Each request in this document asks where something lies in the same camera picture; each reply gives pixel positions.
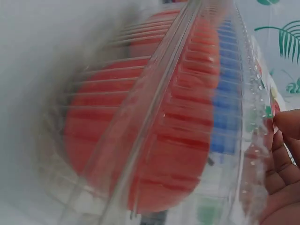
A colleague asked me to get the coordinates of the blue block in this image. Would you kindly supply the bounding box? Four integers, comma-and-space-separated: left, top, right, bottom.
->
209, 20, 244, 157

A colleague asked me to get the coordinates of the person's right hand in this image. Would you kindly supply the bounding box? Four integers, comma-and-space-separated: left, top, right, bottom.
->
259, 109, 300, 225

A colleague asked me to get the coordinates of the clear plastic clamshell box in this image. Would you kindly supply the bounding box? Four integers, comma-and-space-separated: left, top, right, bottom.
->
35, 0, 283, 225

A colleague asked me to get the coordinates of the red tomato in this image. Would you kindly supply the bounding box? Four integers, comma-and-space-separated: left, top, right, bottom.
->
62, 57, 214, 214

